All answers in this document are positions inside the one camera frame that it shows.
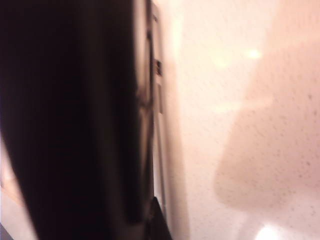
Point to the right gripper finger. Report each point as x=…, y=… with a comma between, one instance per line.
x=161, y=225

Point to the black smartphone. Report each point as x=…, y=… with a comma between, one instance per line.
x=75, y=100

